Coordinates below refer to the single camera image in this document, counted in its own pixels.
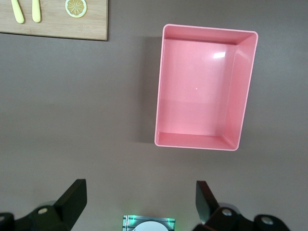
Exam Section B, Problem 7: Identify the wooden cutting board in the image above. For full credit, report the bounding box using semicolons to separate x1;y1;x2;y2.
0;0;108;41

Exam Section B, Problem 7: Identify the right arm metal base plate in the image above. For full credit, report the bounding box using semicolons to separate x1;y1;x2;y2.
122;215;176;231

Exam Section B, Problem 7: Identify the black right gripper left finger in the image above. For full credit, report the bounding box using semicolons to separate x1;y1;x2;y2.
0;179;87;231

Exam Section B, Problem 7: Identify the pink plastic bin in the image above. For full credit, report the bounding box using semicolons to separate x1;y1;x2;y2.
154;23;259;152

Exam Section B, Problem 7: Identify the lemon slice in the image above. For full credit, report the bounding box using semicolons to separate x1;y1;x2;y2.
64;0;88;19

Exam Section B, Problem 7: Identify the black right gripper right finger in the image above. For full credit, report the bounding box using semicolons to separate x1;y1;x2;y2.
194;180;289;231

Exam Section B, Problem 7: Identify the yellow plastic fork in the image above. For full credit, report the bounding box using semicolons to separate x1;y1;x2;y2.
31;0;42;24

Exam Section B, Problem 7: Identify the yellow plastic knife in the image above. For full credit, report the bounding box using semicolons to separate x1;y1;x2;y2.
11;0;25;24

